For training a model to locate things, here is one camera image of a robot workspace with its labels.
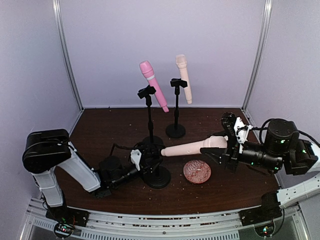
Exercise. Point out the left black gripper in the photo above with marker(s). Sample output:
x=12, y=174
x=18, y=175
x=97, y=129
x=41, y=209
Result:
x=145, y=162

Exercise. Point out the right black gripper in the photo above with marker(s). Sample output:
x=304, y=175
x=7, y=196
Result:
x=231, y=153

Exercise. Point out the cream microphone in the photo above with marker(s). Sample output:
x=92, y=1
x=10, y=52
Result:
x=181, y=63
x=193, y=148

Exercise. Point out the black microphone stand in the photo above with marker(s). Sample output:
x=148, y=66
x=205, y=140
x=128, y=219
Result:
x=176, y=130
x=151, y=142
x=161, y=176

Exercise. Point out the pink microphone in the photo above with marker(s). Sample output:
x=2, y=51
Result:
x=149, y=74

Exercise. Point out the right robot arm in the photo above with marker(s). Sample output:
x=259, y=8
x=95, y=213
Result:
x=282, y=148

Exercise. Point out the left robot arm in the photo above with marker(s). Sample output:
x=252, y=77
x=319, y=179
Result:
x=49, y=149

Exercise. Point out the red patterned bowl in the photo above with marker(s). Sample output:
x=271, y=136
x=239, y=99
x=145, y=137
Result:
x=197, y=171

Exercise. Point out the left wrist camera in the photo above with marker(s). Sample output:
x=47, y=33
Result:
x=135, y=157

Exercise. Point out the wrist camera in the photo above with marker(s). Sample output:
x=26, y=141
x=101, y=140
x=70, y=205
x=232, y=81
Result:
x=135, y=157
x=236, y=131

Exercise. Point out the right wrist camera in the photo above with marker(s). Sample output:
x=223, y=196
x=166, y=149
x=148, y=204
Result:
x=236, y=131

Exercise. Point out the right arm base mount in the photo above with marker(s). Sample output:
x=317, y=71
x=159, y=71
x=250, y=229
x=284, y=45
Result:
x=260, y=217

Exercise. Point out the right aluminium frame post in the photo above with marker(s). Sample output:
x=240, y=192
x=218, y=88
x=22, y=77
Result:
x=264, y=30

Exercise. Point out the aluminium frame post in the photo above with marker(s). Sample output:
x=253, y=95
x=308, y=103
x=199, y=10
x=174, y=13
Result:
x=264, y=30
x=65, y=53

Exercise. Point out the left aluminium frame post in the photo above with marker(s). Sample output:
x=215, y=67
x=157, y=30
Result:
x=65, y=53

